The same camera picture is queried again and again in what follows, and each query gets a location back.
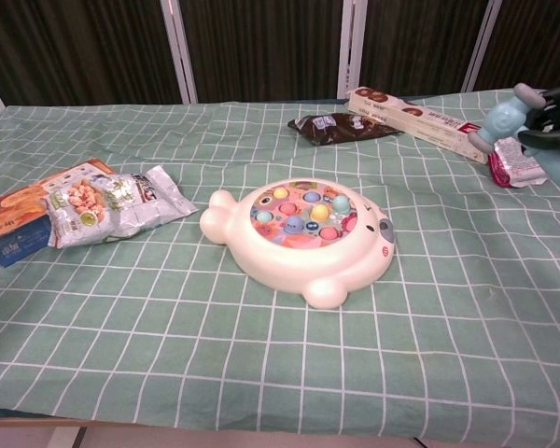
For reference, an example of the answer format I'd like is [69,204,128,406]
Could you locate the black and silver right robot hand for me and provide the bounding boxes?
[516,79,560,155]

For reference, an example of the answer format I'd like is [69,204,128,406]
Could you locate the light blue toy hammer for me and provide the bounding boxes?
[468,82,560,200]

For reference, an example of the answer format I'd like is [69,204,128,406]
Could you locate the white whack-a-mole toy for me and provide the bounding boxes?
[199,178,397,310]

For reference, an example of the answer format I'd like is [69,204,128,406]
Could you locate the red and white spout pouch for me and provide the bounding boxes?
[487,137,547,189]

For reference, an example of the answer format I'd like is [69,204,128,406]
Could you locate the long white and red box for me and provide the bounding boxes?
[344,86,496,164]

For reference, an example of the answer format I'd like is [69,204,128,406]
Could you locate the brown snack packet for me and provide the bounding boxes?
[287,111,402,147]

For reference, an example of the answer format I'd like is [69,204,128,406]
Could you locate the green checkered tablecloth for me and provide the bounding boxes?
[0,88,560,448]

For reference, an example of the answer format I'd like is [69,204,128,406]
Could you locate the silver snack bag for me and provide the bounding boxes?
[43,164,200,250]

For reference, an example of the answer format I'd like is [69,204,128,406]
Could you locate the orange and blue biscuit box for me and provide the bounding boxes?
[0,159,116,270]

